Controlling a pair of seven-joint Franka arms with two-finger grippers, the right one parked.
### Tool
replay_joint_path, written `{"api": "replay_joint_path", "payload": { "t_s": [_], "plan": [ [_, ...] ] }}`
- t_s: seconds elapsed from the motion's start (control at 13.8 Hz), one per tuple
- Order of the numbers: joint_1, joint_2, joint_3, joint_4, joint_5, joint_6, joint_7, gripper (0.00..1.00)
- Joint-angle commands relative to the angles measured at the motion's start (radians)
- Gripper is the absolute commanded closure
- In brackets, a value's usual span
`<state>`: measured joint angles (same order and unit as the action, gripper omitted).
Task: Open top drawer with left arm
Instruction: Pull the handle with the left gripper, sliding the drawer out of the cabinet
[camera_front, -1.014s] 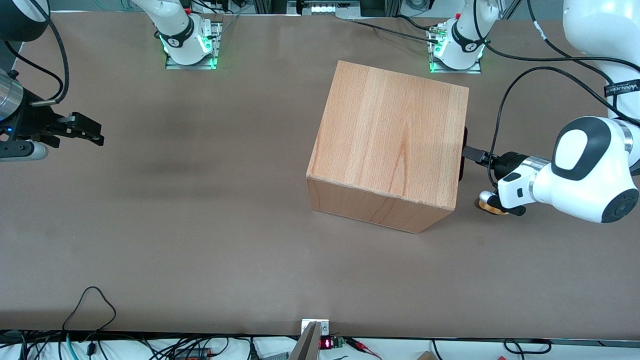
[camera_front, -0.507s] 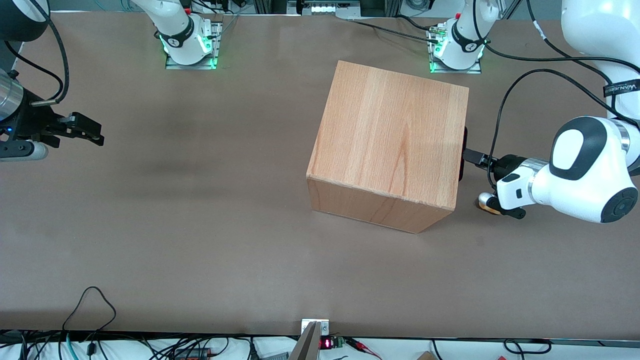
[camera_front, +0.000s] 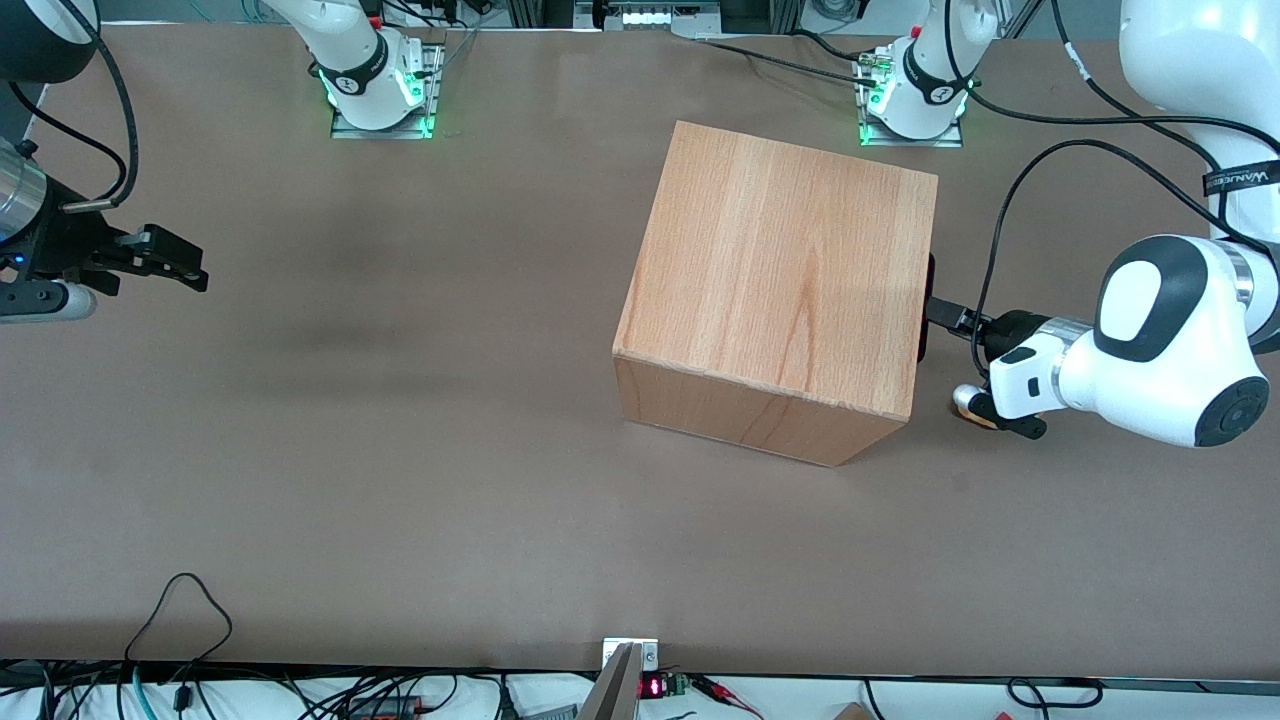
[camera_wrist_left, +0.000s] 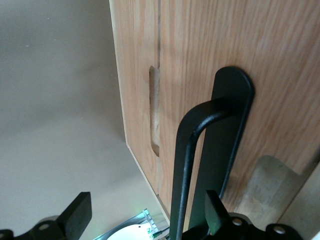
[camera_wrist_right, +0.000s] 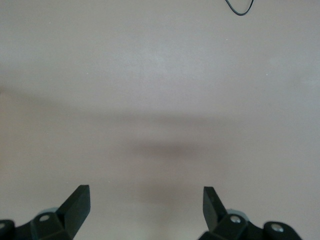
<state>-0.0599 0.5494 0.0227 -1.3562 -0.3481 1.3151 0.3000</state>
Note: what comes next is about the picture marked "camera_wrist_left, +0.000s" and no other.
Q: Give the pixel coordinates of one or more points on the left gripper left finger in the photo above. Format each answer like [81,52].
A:
[75,212]

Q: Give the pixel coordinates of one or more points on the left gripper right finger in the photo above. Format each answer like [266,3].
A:
[220,222]

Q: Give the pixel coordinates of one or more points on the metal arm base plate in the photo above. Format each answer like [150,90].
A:
[150,218]

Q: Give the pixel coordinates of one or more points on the wooden drawer with notch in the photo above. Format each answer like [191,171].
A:
[135,50]

